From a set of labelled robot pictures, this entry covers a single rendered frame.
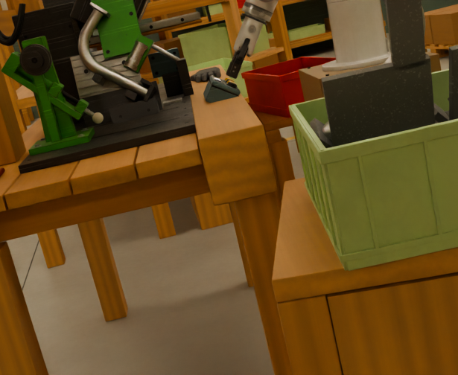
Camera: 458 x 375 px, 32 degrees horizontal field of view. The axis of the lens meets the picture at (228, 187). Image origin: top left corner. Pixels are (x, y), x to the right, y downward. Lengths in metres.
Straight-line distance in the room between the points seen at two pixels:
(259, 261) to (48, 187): 0.47
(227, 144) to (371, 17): 0.45
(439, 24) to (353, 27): 6.46
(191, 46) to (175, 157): 3.57
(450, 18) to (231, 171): 6.56
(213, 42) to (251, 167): 3.44
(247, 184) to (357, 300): 0.61
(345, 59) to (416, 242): 0.84
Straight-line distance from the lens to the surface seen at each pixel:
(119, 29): 2.24
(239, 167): 1.65
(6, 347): 1.81
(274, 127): 2.21
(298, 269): 1.11
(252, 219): 1.68
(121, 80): 2.18
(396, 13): 1.08
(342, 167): 1.03
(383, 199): 1.05
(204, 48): 5.12
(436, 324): 1.13
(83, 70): 2.25
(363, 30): 1.83
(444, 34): 8.22
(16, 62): 1.99
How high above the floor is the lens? 1.19
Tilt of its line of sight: 14 degrees down
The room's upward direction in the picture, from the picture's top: 13 degrees counter-clockwise
